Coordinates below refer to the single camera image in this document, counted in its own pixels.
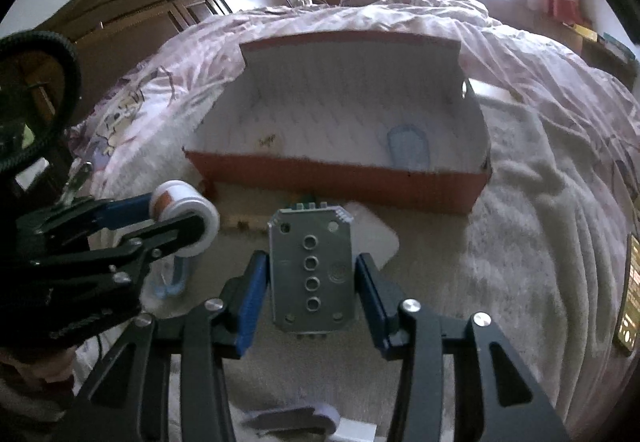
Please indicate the books on side shelf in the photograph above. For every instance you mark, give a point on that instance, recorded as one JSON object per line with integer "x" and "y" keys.
{"x": 617, "y": 46}

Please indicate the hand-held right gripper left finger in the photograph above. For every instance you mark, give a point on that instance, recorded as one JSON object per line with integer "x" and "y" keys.
{"x": 250, "y": 307}

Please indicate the white rounded case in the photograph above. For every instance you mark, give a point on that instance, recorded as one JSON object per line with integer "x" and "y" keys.
{"x": 375, "y": 237}

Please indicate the small white box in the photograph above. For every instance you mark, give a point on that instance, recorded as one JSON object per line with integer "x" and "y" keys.
{"x": 356, "y": 432}

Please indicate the orange cardboard box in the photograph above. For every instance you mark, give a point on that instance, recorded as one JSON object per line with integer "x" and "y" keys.
{"x": 350, "y": 121}

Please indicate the translucent blue plastic piece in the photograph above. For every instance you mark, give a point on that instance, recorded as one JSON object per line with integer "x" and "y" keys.
{"x": 407, "y": 146}

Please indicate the dark wooden headboard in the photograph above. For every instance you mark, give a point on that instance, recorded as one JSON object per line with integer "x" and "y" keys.
{"x": 125, "y": 11}

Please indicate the pink printed quilt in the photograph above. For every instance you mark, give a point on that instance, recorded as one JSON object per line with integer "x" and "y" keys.
{"x": 350, "y": 19}

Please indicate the yellow book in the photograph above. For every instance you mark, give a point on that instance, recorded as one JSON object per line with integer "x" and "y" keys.
{"x": 586, "y": 31}

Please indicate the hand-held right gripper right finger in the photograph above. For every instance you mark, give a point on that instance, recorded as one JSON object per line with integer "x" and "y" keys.
{"x": 374, "y": 307}

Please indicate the white roll with orange label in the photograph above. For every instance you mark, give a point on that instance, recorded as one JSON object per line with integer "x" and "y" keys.
{"x": 190, "y": 199}

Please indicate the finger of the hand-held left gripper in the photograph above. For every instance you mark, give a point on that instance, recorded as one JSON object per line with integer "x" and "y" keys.
{"x": 125, "y": 212}
{"x": 165, "y": 234}

